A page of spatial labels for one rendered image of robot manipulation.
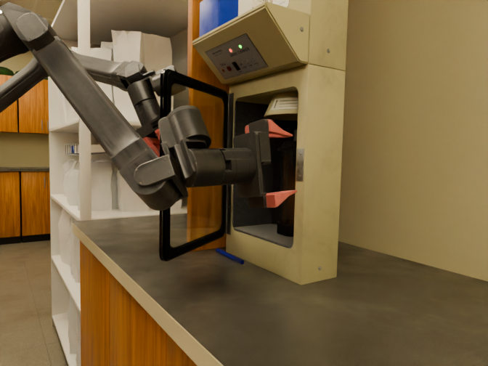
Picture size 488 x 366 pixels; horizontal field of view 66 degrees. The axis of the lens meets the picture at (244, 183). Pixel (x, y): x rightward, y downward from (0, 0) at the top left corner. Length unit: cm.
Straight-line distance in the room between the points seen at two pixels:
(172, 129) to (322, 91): 38
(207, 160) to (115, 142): 15
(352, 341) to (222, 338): 20
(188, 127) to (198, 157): 6
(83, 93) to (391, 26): 90
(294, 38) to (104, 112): 40
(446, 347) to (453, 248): 48
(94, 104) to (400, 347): 60
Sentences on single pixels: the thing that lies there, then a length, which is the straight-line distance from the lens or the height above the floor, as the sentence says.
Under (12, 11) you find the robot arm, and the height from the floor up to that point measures 147.
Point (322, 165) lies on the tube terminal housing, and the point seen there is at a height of 120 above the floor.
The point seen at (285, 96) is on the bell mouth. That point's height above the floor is 136.
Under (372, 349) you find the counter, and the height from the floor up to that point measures 94.
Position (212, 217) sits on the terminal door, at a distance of 99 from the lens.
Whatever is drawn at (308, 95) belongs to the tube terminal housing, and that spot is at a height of 135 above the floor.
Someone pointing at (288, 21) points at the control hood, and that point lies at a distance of 82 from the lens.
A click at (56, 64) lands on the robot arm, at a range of 75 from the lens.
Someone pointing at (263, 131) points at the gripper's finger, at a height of 126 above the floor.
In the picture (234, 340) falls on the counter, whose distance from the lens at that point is 62.
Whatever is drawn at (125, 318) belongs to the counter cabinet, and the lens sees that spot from 110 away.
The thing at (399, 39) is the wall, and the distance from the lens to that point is 125.
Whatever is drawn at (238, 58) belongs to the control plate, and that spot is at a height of 145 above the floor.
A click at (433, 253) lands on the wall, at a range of 115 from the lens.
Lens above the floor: 122
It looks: 4 degrees down
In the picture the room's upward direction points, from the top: 1 degrees clockwise
